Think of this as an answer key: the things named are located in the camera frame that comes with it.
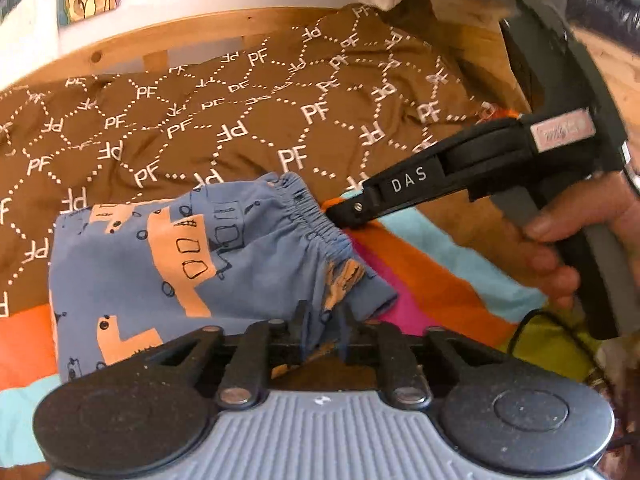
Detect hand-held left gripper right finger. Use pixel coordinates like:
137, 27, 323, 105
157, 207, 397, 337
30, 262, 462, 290
334, 302, 503, 408

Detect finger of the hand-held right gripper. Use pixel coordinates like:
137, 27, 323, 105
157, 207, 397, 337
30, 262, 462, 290
324, 152, 472, 231

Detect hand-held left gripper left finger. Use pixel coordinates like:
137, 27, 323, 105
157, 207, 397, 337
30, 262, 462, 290
149, 300, 315, 407

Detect blue pants with orange print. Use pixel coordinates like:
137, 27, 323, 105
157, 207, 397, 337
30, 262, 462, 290
47, 172, 401, 386

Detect person's right hand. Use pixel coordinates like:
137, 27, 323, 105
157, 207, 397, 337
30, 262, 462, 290
519, 175, 640, 311

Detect dark fuzzy cloth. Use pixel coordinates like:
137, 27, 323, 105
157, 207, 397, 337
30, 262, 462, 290
542, 0, 640, 63

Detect brown printed blanket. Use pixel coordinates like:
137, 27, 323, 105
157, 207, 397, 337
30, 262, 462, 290
0, 5, 522, 321

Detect floral bed sheet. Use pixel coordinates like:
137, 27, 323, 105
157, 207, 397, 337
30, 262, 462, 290
582, 335, 640, 466

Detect black cable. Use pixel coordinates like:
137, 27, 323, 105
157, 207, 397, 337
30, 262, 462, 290
506, 309, 602, 362

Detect wooden bed frame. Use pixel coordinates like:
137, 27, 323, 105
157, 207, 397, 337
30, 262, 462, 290
0, 4, 526, 107

